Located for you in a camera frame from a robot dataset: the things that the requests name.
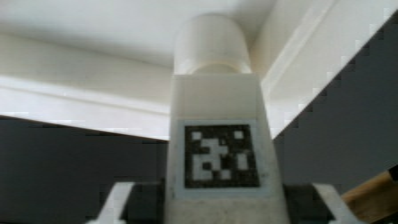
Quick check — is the white leg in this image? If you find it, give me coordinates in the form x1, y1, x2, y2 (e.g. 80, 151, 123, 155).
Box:
165, 74, 290, 224

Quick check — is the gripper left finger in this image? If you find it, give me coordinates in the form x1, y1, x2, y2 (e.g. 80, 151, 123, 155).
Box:
87, 182, 165, 224

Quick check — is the white square tabletop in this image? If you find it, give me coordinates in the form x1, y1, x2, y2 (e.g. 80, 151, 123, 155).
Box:
0, 0, 398, 139

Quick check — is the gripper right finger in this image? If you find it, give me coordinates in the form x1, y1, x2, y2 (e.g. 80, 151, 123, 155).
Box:
284, 183, 368, 224

